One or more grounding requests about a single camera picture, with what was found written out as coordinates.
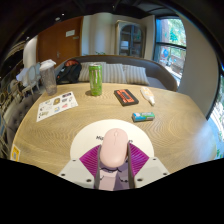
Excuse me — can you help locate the brown wooden door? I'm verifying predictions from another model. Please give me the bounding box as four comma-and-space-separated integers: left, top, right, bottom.
37, 16, 84, 68

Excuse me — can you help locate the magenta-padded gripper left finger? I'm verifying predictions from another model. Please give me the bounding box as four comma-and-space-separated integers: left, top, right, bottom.
57, 143, 103, 190

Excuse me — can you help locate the pink computer mouse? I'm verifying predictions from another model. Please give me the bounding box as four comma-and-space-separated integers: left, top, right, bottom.
99, 128, 130, 169

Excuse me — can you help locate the white tube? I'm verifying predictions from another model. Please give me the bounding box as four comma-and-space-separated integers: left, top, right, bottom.
139, 86, 156, 107

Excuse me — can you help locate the small green white pack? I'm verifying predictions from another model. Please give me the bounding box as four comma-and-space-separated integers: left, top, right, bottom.
131, 111, 156, 123

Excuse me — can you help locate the round white hippo mouse pad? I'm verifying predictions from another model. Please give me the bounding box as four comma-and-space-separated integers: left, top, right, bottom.
69, 118, 155, 192

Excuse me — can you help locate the green drink can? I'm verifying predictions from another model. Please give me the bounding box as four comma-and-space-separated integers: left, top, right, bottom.
88, 62, 104, 97

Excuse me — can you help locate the grey curved sofa bench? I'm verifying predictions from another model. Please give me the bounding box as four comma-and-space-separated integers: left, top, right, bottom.
54, 54, 179, 93

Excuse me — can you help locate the black and orange flat box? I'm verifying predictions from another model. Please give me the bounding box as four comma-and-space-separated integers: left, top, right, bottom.
113, 88, 140, 107

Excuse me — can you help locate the dark framed window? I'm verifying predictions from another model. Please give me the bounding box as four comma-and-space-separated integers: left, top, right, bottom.
153, 16, 188, 79

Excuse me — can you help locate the striped cushion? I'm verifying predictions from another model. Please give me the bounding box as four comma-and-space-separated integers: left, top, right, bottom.
78, 61, 108, 83
122, 64, 151, 86
101, 63, 128, 84

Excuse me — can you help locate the glass door cabinet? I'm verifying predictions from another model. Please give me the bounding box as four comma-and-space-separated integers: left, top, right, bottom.
114, 19, 147, 58

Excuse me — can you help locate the grey tufted chair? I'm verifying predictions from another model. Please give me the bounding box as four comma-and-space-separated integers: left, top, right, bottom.
1, 93, 38, 144

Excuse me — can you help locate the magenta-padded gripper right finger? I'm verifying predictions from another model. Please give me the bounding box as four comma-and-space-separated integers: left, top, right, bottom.
126, 141, 171, 190

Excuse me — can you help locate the group of white chairs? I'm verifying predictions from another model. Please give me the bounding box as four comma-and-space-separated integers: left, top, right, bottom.
16, 62, 43, 94

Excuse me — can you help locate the white sticker sheet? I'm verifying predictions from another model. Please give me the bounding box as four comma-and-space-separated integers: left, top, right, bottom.
35, 91, 80, 123

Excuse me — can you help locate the black backpack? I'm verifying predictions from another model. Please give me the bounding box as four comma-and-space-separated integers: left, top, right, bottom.
55, 59, 83, 85

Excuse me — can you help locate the yellow code sticker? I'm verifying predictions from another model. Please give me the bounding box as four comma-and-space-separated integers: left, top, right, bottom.
9, 144, 22, 163

